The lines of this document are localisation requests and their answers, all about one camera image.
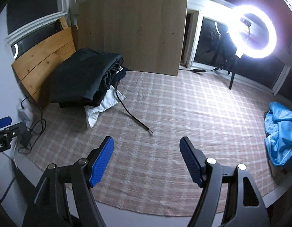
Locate black elastic-waist pants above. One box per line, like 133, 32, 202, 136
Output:
50, 48, 123, 108

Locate white power adapter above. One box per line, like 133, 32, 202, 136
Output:
17, 103, 34, 128

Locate pink plaid rug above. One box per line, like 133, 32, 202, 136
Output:
28, 71, 276, 216

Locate white folded garment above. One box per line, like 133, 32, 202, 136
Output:
84, 65, 128, 129

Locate pine wood plank panel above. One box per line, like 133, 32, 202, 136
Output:
12, 17, 77, 109

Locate blue zip jacket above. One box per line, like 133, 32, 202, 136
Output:
264, 101, 292, 167

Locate large wooden board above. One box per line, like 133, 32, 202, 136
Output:
77, 0, 188, 76

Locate black power cable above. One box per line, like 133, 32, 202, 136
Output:
17, 95, 47, 155

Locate black drawstring cord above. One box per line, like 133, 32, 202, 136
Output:
114, 86, 155, 136

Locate ring light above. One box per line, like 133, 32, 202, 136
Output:
227, 5, 277, 58

